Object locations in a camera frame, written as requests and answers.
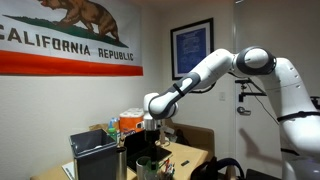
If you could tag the grey trash bin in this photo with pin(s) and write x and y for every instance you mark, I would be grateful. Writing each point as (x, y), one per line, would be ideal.
(94, 154)

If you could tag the white door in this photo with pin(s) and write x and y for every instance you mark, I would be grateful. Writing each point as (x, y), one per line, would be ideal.
(289, 30)

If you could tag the door handle with lock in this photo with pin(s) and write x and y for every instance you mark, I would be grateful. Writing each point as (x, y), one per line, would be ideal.
(242, 111)

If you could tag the white paper sheet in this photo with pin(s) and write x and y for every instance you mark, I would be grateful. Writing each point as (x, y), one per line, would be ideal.
(69, 170)

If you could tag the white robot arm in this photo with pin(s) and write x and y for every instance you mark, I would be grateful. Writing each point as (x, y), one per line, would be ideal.
(297, 117)

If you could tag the framed blue picture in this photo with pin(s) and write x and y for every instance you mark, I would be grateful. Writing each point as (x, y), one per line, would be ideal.
(189, 45)

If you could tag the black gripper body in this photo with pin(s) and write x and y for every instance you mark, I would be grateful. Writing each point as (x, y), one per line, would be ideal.
(152, 137)

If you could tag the steel tumbler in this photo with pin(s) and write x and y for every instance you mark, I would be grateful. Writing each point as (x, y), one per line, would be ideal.
(121, 171)

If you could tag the red pen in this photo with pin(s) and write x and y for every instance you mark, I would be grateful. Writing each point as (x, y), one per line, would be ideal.
(167, 164)

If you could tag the green spray bottle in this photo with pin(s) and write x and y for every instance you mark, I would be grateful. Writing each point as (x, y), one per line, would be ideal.
(113, 129)

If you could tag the paper towel roll pack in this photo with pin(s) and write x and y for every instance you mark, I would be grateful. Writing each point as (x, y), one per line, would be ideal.
(131, 121)

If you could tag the black open laptop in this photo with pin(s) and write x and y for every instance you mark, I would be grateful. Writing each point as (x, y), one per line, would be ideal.
(137, 147)

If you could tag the wire paper towel holder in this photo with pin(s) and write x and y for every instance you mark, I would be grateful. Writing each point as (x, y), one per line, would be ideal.
(165, 143)

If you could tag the California Republic flag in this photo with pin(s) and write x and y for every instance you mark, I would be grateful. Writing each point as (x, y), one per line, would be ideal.
(70, 37)

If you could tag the cardboard tube on holder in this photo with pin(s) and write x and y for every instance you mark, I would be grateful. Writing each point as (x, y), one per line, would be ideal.
(162, 134)

